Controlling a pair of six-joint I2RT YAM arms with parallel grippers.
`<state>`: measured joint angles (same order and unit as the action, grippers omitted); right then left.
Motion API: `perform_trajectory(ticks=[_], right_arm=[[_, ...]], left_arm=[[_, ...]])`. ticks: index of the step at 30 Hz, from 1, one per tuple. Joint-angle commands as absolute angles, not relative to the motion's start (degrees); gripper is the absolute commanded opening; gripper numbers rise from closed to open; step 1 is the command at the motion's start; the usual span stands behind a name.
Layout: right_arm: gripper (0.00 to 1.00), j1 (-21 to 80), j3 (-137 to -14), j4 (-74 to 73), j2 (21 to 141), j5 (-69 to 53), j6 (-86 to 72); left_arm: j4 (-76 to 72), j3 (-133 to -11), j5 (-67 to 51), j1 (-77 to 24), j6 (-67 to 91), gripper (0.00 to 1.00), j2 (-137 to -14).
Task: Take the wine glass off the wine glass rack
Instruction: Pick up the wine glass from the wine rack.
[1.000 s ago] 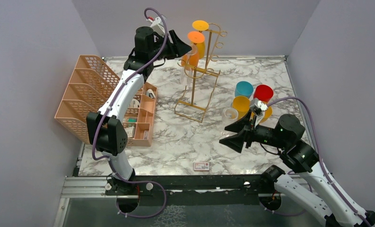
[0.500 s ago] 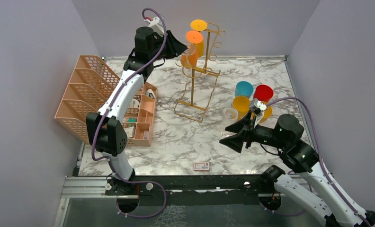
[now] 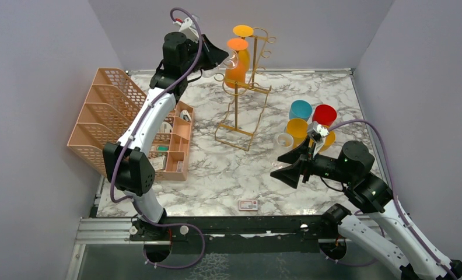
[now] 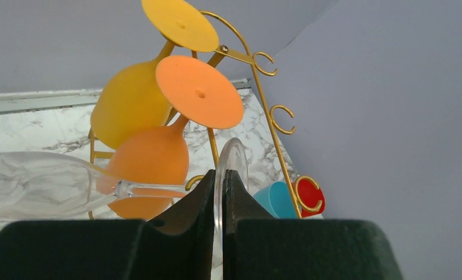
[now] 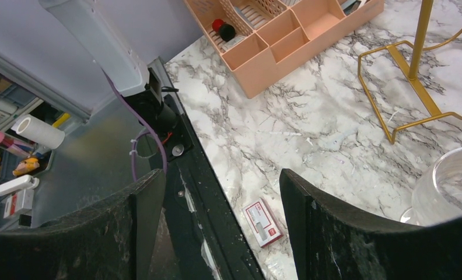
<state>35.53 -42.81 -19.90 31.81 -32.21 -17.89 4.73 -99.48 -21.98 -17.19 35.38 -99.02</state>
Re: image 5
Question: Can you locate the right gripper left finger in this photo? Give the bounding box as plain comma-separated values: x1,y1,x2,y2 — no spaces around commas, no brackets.
0,169,166,279

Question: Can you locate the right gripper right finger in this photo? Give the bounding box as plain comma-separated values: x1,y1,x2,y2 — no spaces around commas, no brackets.
279,169,462,279

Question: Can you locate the clear wine glass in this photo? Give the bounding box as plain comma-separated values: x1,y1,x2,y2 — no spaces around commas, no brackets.
400,148,462,226

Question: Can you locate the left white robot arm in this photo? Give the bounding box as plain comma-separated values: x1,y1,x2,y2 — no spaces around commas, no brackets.
40,0,179,135

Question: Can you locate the gold wine glass rack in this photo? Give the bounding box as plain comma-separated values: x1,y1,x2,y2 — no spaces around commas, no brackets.
357,1,462,145

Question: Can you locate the small red white card box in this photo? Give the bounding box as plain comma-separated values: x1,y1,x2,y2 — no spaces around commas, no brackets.
242,198,284,248

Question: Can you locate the storage shelf with bins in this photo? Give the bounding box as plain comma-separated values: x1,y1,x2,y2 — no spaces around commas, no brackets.
0,84,64,228

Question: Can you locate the peach plastic file organizer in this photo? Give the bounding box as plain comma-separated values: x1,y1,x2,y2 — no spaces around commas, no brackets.
185,0,384,99

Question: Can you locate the black mounting rail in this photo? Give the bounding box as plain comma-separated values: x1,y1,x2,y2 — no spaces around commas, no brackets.
149,58,264,279

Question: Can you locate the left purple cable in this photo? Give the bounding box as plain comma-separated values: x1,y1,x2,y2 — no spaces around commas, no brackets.
103,71,169,183

